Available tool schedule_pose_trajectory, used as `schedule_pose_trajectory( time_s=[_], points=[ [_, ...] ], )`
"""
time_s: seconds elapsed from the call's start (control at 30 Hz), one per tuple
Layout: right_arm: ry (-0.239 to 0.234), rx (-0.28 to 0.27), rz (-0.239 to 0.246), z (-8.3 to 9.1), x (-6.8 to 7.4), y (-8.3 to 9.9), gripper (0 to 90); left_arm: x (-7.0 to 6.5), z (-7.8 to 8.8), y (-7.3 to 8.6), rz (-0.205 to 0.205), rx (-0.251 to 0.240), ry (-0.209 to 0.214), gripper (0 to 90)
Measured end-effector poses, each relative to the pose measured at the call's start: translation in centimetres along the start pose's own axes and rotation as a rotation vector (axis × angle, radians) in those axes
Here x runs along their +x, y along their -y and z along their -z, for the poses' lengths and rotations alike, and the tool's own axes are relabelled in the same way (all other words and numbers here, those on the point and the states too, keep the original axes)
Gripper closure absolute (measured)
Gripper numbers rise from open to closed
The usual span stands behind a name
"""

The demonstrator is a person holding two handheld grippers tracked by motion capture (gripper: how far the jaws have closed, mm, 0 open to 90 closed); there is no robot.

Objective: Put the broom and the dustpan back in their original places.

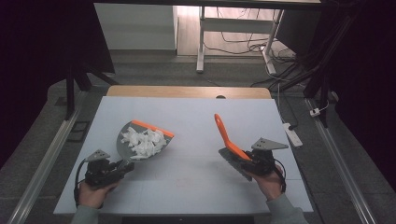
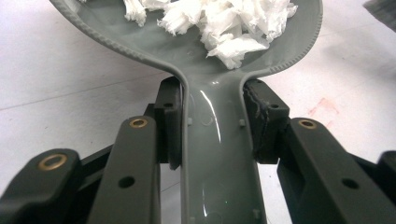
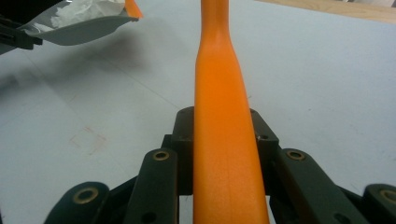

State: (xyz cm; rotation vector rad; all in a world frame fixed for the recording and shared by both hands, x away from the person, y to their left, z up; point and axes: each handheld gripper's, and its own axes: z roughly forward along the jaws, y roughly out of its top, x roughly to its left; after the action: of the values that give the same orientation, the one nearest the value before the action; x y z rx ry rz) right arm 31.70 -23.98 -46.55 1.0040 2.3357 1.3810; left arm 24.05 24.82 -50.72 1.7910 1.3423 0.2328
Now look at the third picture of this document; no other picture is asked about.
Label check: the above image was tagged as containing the orange brush handle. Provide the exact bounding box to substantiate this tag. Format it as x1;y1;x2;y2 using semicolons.
191;0;271;224

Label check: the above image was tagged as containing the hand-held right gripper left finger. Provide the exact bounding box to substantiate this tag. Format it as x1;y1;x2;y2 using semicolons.
162;106;196;196

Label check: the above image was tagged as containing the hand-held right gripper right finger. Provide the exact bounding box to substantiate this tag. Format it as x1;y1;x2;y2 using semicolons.
248;107;280;197

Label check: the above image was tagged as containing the white paper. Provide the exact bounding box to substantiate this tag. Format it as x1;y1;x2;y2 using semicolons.
49;0;126;30

